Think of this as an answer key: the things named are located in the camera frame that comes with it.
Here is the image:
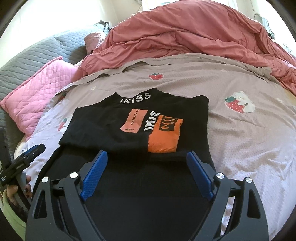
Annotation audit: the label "mauve printed blanket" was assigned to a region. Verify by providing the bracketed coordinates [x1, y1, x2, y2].
[14, 53, 296, 241]

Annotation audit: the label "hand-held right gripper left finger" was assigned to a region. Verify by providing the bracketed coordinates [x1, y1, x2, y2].
[25, 150, 108, 241]

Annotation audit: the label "red duvet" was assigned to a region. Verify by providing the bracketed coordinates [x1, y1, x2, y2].
[81, 5, 296, 96]

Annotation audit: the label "person's left hand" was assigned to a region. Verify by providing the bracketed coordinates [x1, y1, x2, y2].
[24, 175, 33, 198]

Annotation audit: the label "small mauve pillow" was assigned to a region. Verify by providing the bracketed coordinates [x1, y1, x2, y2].
[84, 32, 108, 52]

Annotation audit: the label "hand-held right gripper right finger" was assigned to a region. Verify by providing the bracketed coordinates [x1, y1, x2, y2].
[187, 151, 271, 241]

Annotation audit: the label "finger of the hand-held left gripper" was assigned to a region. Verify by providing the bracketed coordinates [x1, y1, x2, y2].
[10, 144, 46, 172]
[14, 146, 36, 161]

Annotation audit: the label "black sweater with orange cuffs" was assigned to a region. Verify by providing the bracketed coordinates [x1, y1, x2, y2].
[43, 88, 228, 241]

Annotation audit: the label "grey quilted headboard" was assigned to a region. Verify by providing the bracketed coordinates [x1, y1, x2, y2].
[0, 27, 109, 151]

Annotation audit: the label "pink quilted pillow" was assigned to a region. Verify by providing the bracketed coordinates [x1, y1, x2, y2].
[0, 56, 80, 136]

